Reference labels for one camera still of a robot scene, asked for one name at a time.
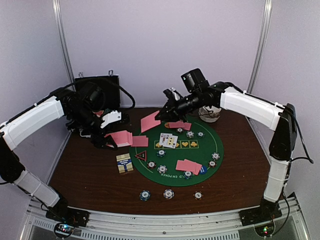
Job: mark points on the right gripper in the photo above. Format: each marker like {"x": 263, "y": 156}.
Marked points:
{"x": 170, "y": 108}

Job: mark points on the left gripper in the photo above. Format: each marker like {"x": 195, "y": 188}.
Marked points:
{"x": 99, "y": 142}

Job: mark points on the red card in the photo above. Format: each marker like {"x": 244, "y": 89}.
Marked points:
{"x": 196, "y": 168}
{"x": 182, "y": 165}
{"x": 180, "y": 124}
{"x": 140, "y": 141}

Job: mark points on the red playing card deck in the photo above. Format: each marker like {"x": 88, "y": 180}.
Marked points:
{"x": 121, "y": 138}

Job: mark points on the face up king card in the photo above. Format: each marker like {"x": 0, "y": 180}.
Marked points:
{"x": 163, "y": 137}

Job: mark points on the blue tan chip stack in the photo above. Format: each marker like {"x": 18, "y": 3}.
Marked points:
{"x": 168, "y": 194}

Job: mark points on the green blue chip stack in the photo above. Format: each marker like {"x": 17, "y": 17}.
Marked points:
{"x": 144, "y": 195}

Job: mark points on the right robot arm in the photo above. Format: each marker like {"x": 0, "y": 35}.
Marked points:
{"x": 281, "y": 119}

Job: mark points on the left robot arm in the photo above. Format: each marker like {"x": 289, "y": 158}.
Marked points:
{"x": 22, "y": 127}

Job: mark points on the teal chip row in case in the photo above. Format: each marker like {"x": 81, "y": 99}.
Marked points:
{"x": 107, "y": 111}

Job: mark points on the white ceramic lower bowl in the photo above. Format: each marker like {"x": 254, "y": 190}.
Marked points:
{"x": 209, "y": 114}

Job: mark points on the black poker chip case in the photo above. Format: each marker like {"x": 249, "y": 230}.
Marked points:
{"x": 100, "y": 82}

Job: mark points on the green round poker mat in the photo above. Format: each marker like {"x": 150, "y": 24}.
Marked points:
{"x": 196, "y": 149}

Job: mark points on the gold card deck box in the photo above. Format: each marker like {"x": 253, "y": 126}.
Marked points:
{"x": 124, "y": 163}

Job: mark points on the black red triangle token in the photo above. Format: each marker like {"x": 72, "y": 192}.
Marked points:
{"x": 142, "y": 156}

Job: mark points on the blue round blind button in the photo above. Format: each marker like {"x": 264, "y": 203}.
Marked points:
{"x": 203, "y": 170}

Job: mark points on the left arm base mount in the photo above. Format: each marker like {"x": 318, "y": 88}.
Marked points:
{"x": 73, "y": 217}

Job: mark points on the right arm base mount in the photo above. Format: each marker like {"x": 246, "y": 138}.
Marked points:
{"x": 255, "y": 216}

